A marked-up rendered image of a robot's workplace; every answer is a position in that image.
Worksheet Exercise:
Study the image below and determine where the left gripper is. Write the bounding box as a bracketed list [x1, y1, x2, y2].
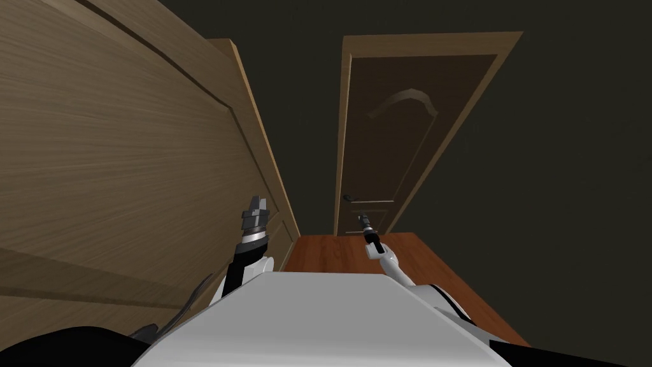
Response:
[240, 196, 271, 236]

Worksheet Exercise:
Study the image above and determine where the dark brown door leaf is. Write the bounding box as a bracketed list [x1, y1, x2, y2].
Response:
[337, 53, 499, 236]

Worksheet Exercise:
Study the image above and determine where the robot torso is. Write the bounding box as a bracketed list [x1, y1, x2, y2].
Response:
[131, 271, 514, 367]

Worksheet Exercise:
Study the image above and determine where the light brown door leaf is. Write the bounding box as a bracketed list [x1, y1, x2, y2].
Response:
[0, 0, 302, 354]

